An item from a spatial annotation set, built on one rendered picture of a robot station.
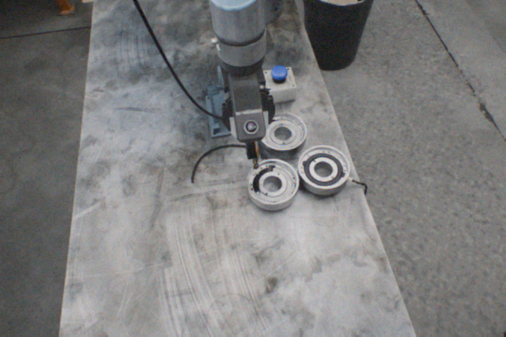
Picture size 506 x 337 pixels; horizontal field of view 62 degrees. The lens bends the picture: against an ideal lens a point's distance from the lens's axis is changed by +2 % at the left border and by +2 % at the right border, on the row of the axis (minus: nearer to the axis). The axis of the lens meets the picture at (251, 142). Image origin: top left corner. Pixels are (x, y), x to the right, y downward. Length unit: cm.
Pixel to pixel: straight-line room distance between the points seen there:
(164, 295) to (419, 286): 111
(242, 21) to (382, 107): 160
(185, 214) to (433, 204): 123
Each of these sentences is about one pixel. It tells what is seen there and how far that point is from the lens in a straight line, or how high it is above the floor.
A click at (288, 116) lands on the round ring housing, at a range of 96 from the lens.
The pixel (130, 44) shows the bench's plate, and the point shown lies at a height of 80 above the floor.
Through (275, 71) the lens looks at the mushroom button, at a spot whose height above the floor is 87.
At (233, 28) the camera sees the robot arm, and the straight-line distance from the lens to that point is 58.
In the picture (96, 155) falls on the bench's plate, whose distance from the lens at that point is 101.
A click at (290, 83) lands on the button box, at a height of 84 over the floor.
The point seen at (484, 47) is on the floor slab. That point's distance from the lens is 259.
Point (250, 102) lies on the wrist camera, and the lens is 65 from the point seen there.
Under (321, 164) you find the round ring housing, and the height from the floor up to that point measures 82.
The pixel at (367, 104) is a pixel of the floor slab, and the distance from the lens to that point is 212.
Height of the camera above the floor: 157
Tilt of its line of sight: 54 degrees down
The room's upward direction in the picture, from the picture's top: 5 degrees counter-clockwise
